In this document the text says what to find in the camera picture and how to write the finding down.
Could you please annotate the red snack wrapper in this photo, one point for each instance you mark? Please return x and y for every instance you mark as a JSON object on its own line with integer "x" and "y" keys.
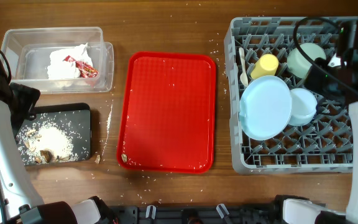
{"x": 86, "y": 70}

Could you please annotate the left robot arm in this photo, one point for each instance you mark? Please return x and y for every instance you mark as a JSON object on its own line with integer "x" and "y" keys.
{"x": 19, "y": 201}

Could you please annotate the nut shell on table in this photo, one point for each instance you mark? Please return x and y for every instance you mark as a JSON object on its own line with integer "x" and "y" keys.
{"x": 98, "y": 159}

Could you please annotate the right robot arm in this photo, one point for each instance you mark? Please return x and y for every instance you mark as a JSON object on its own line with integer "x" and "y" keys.
{"x": 342, "y": 85}

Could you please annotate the clear plastic waste bin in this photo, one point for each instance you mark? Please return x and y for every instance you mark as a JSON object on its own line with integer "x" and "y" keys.
{"x": 28, "y": 54}

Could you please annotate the black plastic tray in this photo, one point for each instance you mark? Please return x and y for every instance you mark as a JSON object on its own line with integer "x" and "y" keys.
{"x": 75, "y": 119}

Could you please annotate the yellow plastic cup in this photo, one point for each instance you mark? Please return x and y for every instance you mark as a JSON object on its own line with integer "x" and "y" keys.
{"x": 266, "y": 65}

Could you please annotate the red serving tray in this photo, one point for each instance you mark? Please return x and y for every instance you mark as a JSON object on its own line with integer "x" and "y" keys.
{"x": 168, "y": 113}

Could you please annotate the white napkin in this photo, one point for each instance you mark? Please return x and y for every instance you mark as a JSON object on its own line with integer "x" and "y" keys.
{"x": 63, "y": 62}

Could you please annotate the light blue bowl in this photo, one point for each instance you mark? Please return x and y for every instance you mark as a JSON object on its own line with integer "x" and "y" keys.
{"x": 303, "y": 107}

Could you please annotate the green bowl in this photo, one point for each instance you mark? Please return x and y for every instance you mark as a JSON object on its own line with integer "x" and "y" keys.
{"x": 298, "y": 65}

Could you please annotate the white plastic spoon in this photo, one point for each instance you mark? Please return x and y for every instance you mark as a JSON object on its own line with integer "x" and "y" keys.
{"x": 243, "y": 76}

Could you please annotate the food scraps on plate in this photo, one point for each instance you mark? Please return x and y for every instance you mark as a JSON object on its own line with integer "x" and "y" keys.
{"x": 44, "y": 143}

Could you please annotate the grey dishwasher rack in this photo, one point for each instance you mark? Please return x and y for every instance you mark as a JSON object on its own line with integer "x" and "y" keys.
{"x": 325, "y": 144}

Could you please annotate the light blue plate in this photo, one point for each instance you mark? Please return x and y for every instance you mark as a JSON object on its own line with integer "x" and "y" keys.
{"x": 265, "y": 108}

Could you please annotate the nut shell on tray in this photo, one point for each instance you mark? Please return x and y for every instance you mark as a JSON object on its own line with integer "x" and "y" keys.
{"x": 124, "y": 158}

